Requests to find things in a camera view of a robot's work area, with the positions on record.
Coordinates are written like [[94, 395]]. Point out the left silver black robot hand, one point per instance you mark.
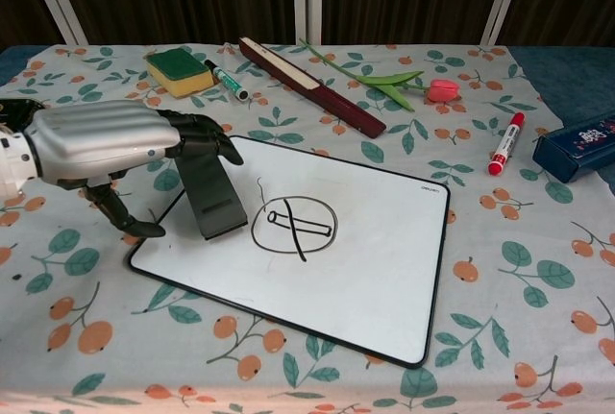
[[96, 130]]

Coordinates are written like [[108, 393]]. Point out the dark grey whiteboard eraser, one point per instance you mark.
[[216, 202]]

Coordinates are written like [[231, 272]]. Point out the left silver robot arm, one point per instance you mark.
[[14, 164]]

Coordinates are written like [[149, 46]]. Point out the white dry-erase board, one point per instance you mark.
[[365, 270]]

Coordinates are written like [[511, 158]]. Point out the dark green tin can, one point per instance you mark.
[[17, 111]]

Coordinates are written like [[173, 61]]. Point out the yellow green sponge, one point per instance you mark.
[[180, 70]]

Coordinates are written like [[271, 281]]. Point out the green white marker pen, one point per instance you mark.
[[227, 80]]

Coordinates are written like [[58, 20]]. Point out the dark red folded fan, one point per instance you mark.
[[331, 97]]

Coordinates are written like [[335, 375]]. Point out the pink artificial tulip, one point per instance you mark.
[[384, 81]]

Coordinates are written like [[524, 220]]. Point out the red white marker pen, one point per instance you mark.
[[505, 145]]

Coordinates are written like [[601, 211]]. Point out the floral fruit print tablecloth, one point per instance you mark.
[[504, 299]]

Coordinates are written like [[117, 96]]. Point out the dark blue rectangular box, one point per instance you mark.
[[572, 150]]

